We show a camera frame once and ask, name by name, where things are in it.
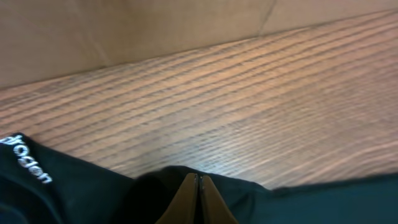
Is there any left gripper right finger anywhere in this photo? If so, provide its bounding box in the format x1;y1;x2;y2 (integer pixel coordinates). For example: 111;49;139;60
200;175;239;224

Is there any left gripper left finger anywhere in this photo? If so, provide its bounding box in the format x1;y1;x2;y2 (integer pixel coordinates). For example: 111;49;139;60
156;173;198;224

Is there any black polo shirt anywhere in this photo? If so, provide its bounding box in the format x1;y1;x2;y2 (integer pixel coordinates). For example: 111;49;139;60
1;133;397;224

